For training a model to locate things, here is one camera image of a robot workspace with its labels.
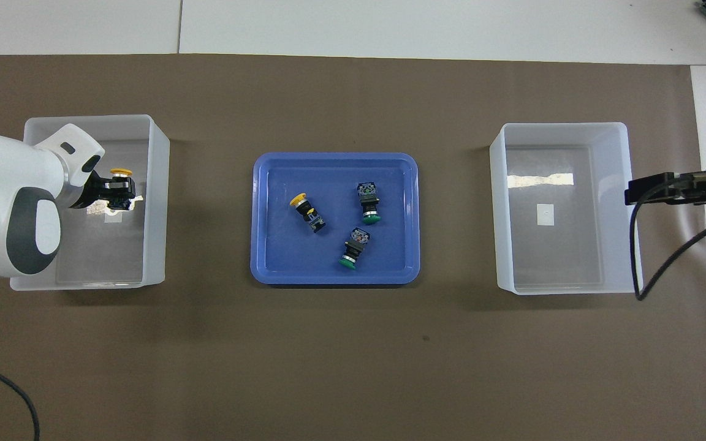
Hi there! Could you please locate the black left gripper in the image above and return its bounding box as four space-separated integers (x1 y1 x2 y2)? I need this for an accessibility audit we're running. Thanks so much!
70 170 137 211

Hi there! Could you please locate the yellow push button switch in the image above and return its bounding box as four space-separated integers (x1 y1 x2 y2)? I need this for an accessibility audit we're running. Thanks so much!
289 192 328 235
107 167 138 213

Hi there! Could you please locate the green push button switch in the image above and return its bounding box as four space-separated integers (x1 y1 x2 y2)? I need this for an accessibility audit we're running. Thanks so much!
338 227 371 270
356 181 382 225

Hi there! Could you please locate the translucent white plastic box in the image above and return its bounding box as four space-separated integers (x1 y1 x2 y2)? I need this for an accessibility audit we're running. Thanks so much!
10 114 171 292
489 121 645 296

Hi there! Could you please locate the blue plastic tray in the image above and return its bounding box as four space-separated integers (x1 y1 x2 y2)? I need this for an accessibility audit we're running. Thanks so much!
250 152 421 286

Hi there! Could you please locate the brown table mat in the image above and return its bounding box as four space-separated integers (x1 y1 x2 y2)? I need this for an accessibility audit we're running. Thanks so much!
0 54 706 441

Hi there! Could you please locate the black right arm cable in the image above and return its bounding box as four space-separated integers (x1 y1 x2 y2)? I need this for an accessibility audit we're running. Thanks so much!
626 171 706 307

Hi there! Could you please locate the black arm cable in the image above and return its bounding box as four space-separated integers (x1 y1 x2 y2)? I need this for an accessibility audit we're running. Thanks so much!
626 171 706 307
0 357 41 441

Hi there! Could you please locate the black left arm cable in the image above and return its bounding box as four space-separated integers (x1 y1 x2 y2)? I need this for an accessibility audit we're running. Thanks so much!
0 357 41 441

